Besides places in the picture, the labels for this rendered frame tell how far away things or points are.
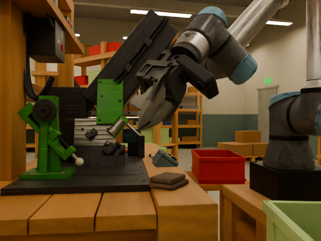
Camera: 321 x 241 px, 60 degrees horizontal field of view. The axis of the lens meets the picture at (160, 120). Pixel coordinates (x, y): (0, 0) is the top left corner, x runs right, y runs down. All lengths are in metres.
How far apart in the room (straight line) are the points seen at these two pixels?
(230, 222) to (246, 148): 6.26
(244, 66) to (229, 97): 10.58
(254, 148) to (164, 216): 6.81
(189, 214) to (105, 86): 0.79
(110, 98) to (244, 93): 10.47
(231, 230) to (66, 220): 0.59
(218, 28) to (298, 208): 0.41
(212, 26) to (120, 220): 0.48
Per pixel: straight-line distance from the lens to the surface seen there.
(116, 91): 1.27
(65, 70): 2.10
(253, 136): 7.86
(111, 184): 0.85
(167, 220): 0.66
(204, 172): 1.28
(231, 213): 1.04
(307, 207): 0.52
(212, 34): 0.66
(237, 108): 11.41
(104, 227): 0.67
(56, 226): 0.68
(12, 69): 1.11
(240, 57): 0.69
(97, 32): 10.55
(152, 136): 3.82
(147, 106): 0.50
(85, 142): 1.24
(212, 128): 10.96
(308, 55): 0.86
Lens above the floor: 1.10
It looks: level
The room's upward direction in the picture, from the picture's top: straight up
